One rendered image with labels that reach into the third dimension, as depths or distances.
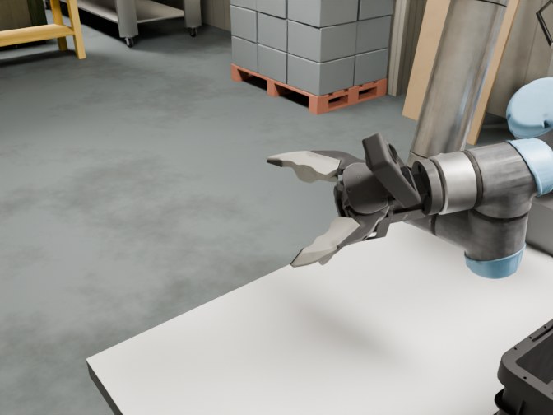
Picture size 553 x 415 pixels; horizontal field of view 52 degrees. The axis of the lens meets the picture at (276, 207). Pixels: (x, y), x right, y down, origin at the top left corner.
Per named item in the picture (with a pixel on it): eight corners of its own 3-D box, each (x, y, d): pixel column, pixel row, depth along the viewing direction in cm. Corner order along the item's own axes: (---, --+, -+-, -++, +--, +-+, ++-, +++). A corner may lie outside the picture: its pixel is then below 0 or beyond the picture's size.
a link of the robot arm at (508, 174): (556, 210, 72) (568, 151, 67) (475, 226, 71) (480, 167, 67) (524, 180, 79) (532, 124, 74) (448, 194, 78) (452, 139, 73)
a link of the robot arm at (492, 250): (464, 234, 88) (469, 173, 82) (532, 264, 80) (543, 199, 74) (432, 258, 84) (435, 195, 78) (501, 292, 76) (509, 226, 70)
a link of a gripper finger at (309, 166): (267, 179, 77) (331, 203, 75) (266, 156, 71) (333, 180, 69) (277, 162, 78) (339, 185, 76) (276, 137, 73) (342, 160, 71)
